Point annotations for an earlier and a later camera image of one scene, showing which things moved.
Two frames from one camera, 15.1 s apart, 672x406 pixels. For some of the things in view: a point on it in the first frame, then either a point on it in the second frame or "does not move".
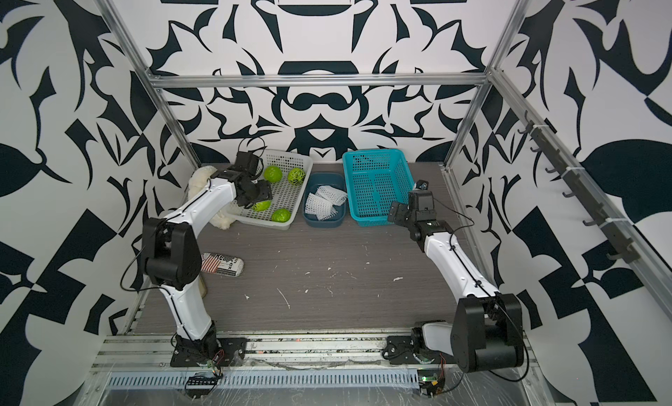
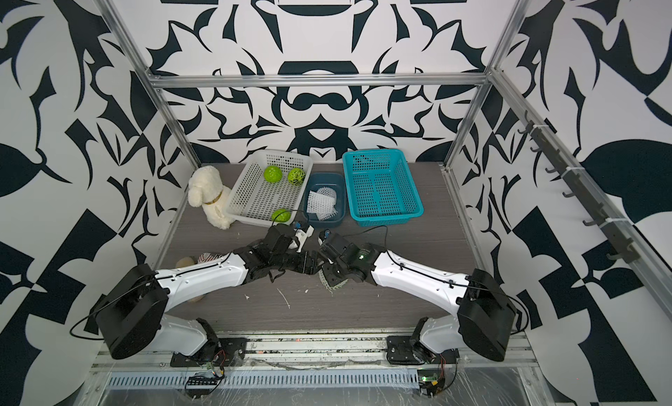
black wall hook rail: x=615 y=231 does not move
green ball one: x=323 y=208 -> x=331 y=288
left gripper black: x=267 y=192 -> x=305 y=267
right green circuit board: x=430 y=382 does not move
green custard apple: x=272 y=173 does not move
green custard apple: x=296 y=176 does not move
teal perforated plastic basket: x=375 y=178 does not move
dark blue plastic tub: x=311 y=183 does not move
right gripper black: x=400 y=219 -> x=330 y=278
